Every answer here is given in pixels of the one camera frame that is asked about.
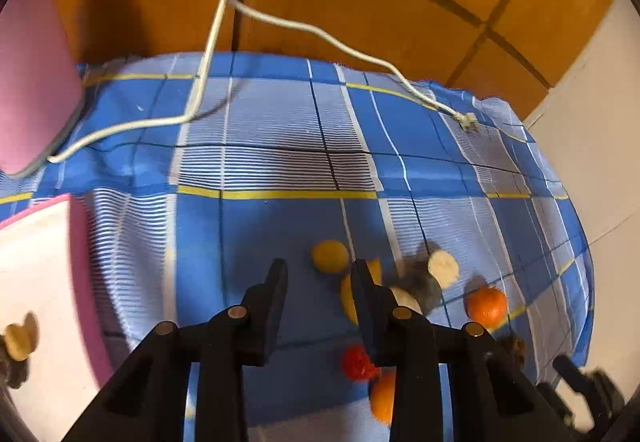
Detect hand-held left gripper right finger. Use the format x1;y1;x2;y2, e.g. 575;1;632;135
350;258;576;442

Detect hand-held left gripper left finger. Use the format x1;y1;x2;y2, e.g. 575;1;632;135
62;258;290;442

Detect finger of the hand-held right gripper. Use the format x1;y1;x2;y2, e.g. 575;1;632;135
552;354;593;395

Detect yellow banana toy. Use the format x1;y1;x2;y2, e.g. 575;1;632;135
340;259;383;325

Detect red strawberry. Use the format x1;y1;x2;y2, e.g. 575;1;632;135
341;344;382;382

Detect brown kiwi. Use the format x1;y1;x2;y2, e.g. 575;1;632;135
500;334;526;368

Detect orange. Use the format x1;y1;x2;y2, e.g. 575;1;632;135
465;286;508;327
370;370;398;425

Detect pink tray with white inside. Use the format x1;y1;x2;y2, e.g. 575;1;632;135
0;193;118;442

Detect banana piece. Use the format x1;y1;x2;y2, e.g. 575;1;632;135
390;286;423;315
4;312;40;363

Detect yellow lemon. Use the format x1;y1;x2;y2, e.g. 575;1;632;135
311;240;351;275

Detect grey mushroom toy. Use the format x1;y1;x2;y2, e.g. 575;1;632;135
407;249;461;318

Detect blue plaid cloth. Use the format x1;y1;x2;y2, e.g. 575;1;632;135
0;51;596;442

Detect dark brown lump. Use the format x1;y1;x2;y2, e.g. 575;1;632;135
0;347;28;390

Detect white power cable with plug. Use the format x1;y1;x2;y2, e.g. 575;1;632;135
47;0;478;164

